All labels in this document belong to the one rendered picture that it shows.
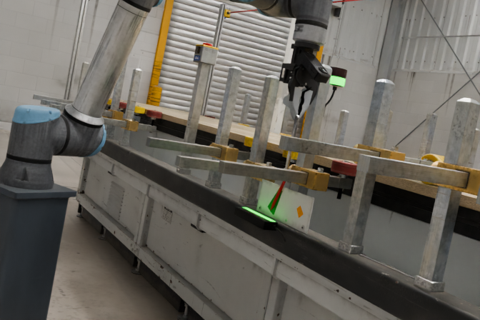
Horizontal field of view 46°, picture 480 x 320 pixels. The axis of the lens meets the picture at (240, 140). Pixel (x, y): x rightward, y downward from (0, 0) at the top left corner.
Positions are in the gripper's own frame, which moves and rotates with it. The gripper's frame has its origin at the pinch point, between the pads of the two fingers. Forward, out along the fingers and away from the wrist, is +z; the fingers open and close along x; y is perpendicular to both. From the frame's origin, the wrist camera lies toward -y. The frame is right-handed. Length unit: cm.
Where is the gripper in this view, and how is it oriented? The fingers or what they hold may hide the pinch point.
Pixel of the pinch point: (297, 116)
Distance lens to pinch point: 155.6
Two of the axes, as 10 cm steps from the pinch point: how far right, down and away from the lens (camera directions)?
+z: -2.0, 9.8, 0.6
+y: -5.0, -1.5, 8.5
